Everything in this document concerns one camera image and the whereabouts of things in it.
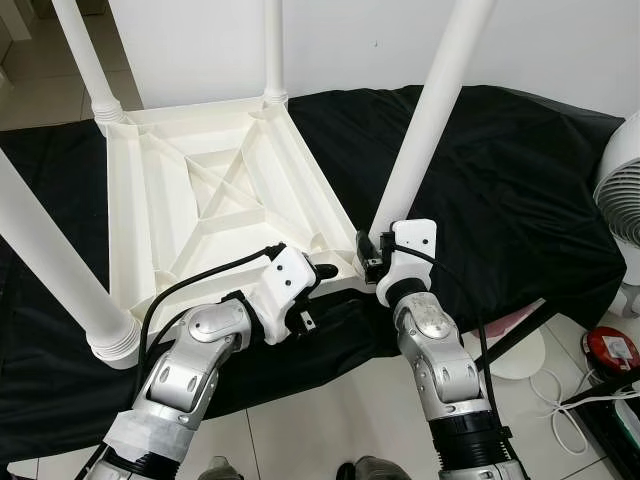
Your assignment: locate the grey robot left leg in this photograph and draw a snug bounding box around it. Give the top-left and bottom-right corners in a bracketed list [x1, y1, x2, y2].
[198, 457, 243, 480]

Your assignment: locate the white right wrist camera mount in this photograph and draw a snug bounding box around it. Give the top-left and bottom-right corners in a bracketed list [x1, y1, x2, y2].
[377, 218, 440, 307]

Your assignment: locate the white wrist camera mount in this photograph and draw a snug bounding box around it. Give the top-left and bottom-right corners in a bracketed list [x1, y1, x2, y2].
[377, 218, 440, 307]
[243, 245, 322, 347]

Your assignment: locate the white plastic children table top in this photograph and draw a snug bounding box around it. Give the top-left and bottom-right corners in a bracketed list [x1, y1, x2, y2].
[100, 95, 377, 323]

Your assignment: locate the white round floor fan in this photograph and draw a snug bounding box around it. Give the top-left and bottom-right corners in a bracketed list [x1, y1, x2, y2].
[592, 110, 640, 321]

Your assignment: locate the grey metal pole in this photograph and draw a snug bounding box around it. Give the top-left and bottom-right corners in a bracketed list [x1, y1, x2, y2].
[475, 300, 557, 374]

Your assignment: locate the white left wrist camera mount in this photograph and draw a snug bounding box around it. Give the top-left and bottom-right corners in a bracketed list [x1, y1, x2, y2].
[243, 245, 322, 347]

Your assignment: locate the white floor cable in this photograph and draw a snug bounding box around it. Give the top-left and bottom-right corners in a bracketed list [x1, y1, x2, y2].
[528, 370, 640, 457]

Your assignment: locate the grey robot leg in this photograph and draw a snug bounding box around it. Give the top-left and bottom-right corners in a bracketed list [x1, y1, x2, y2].
[198, 457, 243, 480]
[338, 455, 413, 480]

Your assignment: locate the red round cable reel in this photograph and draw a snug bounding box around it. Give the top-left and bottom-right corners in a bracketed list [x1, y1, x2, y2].
[582, 325, 640, 374]

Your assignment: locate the white round floor base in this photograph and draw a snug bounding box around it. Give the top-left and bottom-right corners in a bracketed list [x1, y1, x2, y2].
[490, 330, 547, 382]

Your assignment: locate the black cloth table cover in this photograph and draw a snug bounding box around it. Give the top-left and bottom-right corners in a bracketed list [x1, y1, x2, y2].
[0, 85, 629, 466]

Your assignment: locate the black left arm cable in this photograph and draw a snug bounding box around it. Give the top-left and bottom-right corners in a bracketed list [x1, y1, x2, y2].
[137, 245, 287, 373]

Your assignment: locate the grey robot right leg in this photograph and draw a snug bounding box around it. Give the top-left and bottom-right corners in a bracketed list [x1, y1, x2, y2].
[338, 455, 413, 480]

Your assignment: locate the pink plastic piece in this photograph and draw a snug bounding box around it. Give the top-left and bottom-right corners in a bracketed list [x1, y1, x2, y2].
[490, 305, 542, 337]

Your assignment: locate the black equipment case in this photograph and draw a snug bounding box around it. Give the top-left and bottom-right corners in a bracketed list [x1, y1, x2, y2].
[560, 380, 640, 480]

